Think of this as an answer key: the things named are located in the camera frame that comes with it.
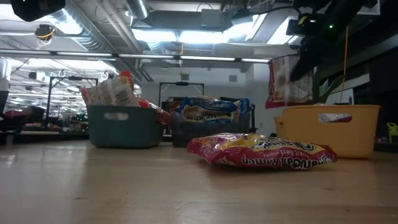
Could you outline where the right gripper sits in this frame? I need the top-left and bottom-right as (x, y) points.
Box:
(289, 0), (369, 83)

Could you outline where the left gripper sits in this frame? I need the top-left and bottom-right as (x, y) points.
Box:
(10, 0), (67, 22)

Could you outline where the yellow plastic bin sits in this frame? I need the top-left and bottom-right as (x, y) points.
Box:
(274, 105), (381, 160)

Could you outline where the small green object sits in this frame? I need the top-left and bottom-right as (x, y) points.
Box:
(386, 122), (398, 144)

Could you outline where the grey plastic bin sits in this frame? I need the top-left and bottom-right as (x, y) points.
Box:
(170, 110), (252, 148)

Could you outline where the dark teal plastic bin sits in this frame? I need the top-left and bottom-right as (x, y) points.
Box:
(86, 105), (165, 149)

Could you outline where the orange ceiling cable reel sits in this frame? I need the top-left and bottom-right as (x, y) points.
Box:
(34, 24), (57, 41)

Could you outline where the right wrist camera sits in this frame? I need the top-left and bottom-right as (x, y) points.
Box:
(285, 12), (315, 37)

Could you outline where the yellow extension cable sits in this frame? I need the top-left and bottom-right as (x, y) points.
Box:
(340, 25), (349, 105)

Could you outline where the black camera cable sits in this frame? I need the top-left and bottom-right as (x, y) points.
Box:
(245, 4), (301, 16)

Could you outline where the black metal frame stand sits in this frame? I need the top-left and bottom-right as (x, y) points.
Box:
(157, 81), (206, 108)
(44, 75), (100, 130)

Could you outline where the silver ventilation duct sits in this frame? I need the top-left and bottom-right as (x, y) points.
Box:
(124, 0), (150, 20)

